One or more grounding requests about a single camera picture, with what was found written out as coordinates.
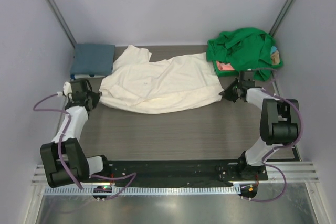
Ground green plastic bin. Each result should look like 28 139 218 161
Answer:
207 39 284 78

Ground cream white t shirt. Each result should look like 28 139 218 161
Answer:
99 45 223 114

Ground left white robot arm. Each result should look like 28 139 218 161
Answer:
33 79 111 189

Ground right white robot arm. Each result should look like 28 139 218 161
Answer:
220 70 302 181

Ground pink t shirt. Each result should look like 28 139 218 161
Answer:
216 61 235 71

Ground green t shirt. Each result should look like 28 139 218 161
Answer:
206 27 276 81

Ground folded blue t shirt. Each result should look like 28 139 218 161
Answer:
70 43 115 76

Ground cyan blue t shirt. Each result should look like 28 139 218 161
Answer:
270 46 277 55

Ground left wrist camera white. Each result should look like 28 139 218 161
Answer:
57 82 72 97

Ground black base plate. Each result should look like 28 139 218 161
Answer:
92 159 268 188

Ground right aluminium frame post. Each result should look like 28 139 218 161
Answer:
269 0 296 37

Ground aluminium frame post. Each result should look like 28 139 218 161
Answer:
269 0 296 37
46 0 77 48

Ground slotted cable duct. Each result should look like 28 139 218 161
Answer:
44 185 240 196

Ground left aluminium frame post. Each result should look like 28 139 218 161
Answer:
46 0 77 48

